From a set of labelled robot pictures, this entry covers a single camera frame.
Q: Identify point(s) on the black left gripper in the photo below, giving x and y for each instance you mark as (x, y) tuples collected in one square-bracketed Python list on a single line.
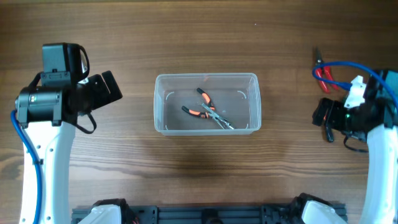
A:
[(97, 82)]

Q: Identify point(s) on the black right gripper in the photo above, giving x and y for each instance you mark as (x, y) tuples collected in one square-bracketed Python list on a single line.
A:
[(335, 107)]

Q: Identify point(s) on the red black screwdriver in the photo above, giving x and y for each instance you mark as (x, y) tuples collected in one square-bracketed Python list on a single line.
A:
[(328, 131)]

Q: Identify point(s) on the orange black needle-nose pliers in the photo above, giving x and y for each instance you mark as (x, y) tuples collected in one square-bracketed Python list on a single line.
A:
[(207, 100)]

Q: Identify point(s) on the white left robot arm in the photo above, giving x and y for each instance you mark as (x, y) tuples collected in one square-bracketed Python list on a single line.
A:
[(46, 120)]

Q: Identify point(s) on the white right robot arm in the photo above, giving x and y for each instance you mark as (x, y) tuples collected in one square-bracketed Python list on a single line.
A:
[(380, 204)]

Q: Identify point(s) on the clear plastic container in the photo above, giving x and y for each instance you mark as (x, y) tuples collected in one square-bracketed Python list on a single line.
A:
[(236, 97)]

